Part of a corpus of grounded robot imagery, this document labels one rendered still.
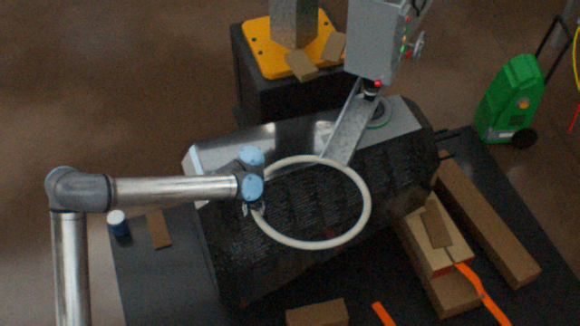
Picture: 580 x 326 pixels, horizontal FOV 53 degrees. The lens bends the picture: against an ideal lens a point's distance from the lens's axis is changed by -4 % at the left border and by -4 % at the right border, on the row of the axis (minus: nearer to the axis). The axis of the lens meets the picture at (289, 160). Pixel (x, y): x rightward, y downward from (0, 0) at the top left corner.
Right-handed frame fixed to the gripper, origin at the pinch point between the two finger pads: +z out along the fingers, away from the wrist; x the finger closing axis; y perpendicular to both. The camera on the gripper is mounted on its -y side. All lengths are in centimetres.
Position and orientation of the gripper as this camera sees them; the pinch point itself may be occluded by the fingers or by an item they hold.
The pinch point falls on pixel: (253, 211)
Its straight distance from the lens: 249.0
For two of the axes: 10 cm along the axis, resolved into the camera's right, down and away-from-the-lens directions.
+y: 0.6, 7.3, -6.8
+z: -0.2, 6.8, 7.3
